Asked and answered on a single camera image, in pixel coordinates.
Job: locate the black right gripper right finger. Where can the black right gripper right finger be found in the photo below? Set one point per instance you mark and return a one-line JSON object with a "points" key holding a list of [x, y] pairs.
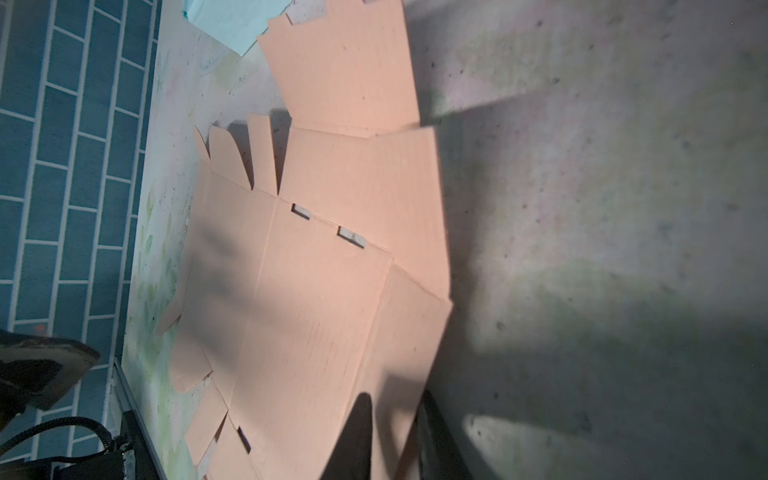
{"points": [[438, 454]]}

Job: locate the light blue paper box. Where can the light blue paper box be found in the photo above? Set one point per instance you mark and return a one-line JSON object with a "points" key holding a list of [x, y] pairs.
{"points": [[236, 24]]}

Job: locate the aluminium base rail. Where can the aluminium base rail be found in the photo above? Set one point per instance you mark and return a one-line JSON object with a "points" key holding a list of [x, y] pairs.
{"points": [[141, 460]]}

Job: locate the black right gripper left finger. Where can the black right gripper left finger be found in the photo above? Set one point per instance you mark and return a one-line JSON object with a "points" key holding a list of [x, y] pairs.
{"points": [[352, 454]]}

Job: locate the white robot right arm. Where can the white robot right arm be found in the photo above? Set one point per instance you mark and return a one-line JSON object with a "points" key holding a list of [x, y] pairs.
{"points": [[37, 371]]}

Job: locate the pink paper box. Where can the pink paper box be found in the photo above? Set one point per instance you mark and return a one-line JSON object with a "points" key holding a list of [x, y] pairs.
{"points": [[321, 281]]}

